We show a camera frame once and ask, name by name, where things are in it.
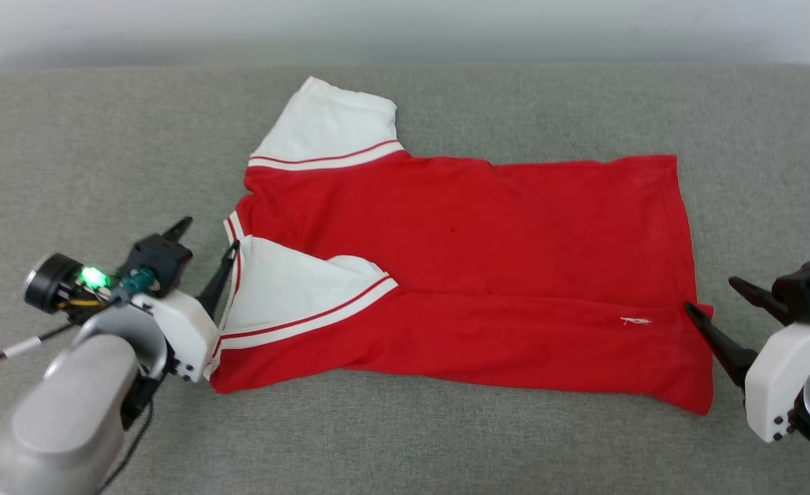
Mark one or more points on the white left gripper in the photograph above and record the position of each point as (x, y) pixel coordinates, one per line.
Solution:
(181, 333)

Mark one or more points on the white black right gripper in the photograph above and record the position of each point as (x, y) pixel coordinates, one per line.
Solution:
(773, 378)

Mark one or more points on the red white jersey shirt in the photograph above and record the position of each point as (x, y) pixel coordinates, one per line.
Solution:
(480, 275)

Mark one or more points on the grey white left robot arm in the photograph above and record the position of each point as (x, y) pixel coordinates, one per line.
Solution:
(68, 412)

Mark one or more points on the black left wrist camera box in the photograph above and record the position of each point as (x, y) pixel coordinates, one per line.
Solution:
(157, 261)

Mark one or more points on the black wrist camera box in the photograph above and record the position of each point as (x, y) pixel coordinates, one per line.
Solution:
(157, 261)
(807, 289)

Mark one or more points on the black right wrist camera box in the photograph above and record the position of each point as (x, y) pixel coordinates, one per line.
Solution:
(807, 289)

